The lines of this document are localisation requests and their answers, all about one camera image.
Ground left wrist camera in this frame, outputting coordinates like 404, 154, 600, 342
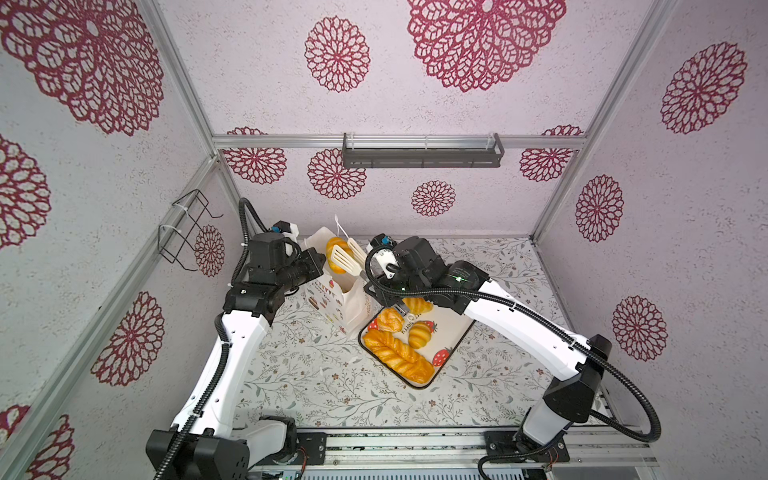
271, 220, 299, 242

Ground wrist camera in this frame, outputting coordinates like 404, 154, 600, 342
271, 220, 299, 242
366, 233, 399, 279

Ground white slotted serving tongs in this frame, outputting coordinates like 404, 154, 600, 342
326, 237, 363, 276

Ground long braided fake bread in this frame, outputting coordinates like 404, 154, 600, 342
363, 330, 435, 384

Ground middle fake croissant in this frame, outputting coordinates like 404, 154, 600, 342
402, 297, 434, 316

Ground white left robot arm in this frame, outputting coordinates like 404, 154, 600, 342
145, 198, 326, 479

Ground black wire wall basket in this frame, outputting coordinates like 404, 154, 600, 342
156, 189, 222, 272

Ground black overhead light bar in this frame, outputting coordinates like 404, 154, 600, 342
341, 134, 505, 169

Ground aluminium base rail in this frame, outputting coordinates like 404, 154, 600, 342
155, 424, 661, 480

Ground left round fake bun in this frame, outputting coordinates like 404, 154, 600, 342
375, 308, 405, 333

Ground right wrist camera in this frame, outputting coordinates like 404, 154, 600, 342
366, 233, 399, 279

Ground white paper gift bag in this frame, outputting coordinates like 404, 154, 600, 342
303, 227, 374, 338

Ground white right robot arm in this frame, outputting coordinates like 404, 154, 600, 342
363, 234, 662, 478

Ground striped fake bun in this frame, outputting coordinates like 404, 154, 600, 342
408, 321, 434, 349
326, 237, 355, 274

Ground strawberry print rectangular tray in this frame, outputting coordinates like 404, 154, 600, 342
358, 297, 474, 389

